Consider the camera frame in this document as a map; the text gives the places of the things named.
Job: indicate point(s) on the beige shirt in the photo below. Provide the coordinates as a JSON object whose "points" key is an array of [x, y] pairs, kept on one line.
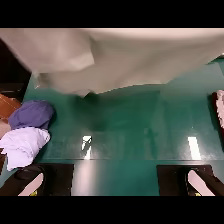
{"points": [[133, 60]]}

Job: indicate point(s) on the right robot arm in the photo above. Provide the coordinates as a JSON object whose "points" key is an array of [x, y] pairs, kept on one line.
{"points": [[200, 183]]}

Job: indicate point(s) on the purple garment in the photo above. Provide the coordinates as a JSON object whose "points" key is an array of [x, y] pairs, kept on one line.
{"points": [[31, 114]]}

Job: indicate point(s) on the lavender garment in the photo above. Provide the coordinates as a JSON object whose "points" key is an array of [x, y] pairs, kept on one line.
{"points": [[21, 145]]}

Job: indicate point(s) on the dark red garment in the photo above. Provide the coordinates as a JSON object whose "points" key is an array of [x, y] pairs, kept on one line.
{"points": [[215, 115]]}

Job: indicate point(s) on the pink garment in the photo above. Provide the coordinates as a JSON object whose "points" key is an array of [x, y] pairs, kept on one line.
{"points": [[220, 106]]}

